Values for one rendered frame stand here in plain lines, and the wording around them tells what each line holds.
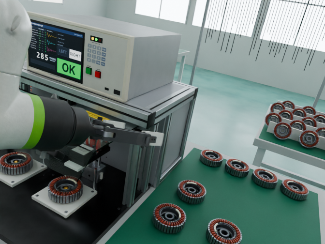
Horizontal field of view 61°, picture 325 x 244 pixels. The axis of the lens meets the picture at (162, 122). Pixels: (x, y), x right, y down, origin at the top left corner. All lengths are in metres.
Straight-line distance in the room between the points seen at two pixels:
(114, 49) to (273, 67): 6.33
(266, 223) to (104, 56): 0.82
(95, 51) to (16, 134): 0.52
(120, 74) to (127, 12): 7.47
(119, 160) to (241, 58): 6.20
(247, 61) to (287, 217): 6.09
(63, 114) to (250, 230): 0.80
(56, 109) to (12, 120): 0.08
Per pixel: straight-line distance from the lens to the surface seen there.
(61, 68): 1.03
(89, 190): 1.03
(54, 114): 0.48
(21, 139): 0.47
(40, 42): 1.08
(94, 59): 0.93
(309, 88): 7.11
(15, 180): 1.10
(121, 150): 1.12
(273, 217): 1.19
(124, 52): 0.85
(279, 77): 7.08
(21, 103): 0.46
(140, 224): 0.97
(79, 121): 0.52
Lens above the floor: 1.43
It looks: 23 degrees down
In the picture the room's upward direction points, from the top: 10 degrees clockwise
